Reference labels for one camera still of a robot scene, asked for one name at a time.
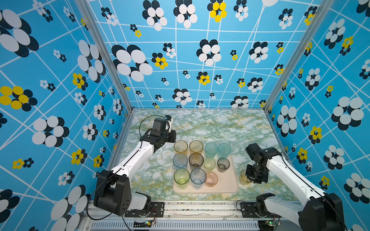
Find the small amber glass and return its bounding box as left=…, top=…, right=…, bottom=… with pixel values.
left=240, top=169, right=251, bottom=185

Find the tall amber glass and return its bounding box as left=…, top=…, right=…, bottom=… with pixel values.
left=173, top=140, right=188, bottom=154

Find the textured blue glass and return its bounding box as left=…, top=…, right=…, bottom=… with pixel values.
left=172, top=153, right=188, bottom=170

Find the small grey glass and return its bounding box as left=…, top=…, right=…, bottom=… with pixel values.
left=217, top=157, right=230, bottom=173

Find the tall yellow glass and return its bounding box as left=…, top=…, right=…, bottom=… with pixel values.
left=189, top=140, right=204, bottom=154

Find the teal dotted glass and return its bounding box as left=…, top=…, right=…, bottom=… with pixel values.
left=217, top=142, right=232, bottom=158
left=204, top=142, right=218, bottom=158

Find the tall grey glass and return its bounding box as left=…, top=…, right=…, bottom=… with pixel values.
left=189, top=153, right=204, bottom=168

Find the tall green glass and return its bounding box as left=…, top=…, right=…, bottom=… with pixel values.
left=173, top=168, right=190, bottom=189

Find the small pink glass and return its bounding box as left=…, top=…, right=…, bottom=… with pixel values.
left=205, top=172, right=218, bottom=187

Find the small light green glass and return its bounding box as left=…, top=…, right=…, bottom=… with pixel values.
left=203, top=157, right=216, bottom=172

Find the tall pale blue glass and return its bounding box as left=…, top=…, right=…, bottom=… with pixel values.
left=190, top=168, right=207, bottom=190

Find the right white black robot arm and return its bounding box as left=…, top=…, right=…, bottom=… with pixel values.
left=245, top=143, right=347, bottom=231

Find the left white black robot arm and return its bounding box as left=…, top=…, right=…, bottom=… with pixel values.
left=93, top=115, right=176, bottom=216

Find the cream plastic tray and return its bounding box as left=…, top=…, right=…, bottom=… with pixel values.
left=172, top=153, right=239, bottom=194

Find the right green circuit board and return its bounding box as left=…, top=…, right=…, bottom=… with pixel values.
left=258, top=220, right=275, bottom=231

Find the green circuit board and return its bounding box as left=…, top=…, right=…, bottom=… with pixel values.
left=258, top=220, right=275, bottom=231
left=133, top=219, right=156, bottom=228

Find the left green circuit board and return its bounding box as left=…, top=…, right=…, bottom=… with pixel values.
left=133, top=219, right=156, bottom=228

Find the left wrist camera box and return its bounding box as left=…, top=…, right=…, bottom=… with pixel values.
left=165, top=115, right=173, bottom=133

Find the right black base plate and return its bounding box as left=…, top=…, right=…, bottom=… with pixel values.
left=238, top=202, right=280, bottom=219

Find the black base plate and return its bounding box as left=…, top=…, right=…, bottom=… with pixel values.
left=124, top=202, right=165, bottom=218
left=238, top=202, right=280, bottom=219

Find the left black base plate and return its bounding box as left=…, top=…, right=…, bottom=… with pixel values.
left=124, top=202, right=165, bottom=218

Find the aluminium front rail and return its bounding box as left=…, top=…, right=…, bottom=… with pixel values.
left=78, top=201, right=301, bottom=231

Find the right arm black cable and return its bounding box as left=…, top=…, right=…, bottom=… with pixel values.
left=280, top=151, right=349, bottom=231

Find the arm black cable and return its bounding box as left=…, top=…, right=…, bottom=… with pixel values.
left=86, top=115, right=167, bottom=221
left=280, top=151, right=349, bottom=231

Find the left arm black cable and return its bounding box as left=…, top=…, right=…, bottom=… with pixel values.
left=86, top=115, right=167, bottom=221

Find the left aluminium corner post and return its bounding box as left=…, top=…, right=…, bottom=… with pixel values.
left=74, top=0, right=134, bottom=113

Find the aluminium corner post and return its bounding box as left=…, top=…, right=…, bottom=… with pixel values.
left=264, top=0, right=335, bottom=113
left=74, top=0, right=134, bottom=113

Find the right aluminium corner post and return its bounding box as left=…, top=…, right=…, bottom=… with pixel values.
left=264, top=0, right=335, bottom=113

